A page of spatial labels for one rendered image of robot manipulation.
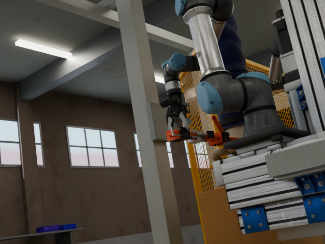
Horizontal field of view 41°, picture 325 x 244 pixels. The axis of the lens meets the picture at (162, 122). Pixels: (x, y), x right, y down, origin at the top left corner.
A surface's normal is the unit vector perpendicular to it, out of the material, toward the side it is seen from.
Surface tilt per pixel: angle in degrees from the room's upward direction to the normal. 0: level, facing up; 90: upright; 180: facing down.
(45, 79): 90
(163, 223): 90
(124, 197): 90
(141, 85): 90
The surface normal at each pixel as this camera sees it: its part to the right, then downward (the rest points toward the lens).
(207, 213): -0.62, -0.10
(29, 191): 0.76, -0.29
